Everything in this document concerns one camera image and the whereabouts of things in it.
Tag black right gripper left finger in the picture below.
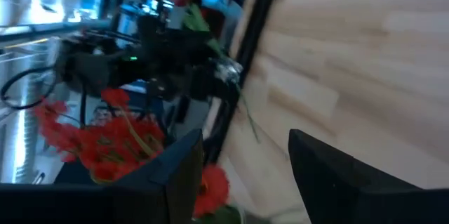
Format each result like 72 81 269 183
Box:
114 128 204 224

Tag red flower bunch green stems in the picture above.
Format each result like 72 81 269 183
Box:
33 88 232 218

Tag red tulip green stem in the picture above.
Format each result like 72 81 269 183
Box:
169 0 261 145

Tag black table edge frame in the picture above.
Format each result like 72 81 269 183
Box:
202 0 286 166

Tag black cable loop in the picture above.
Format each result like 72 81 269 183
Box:
0 67 58 110

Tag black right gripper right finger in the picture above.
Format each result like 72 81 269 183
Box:
288 129 422 224

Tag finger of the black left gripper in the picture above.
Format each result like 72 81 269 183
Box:
192 58 243 103

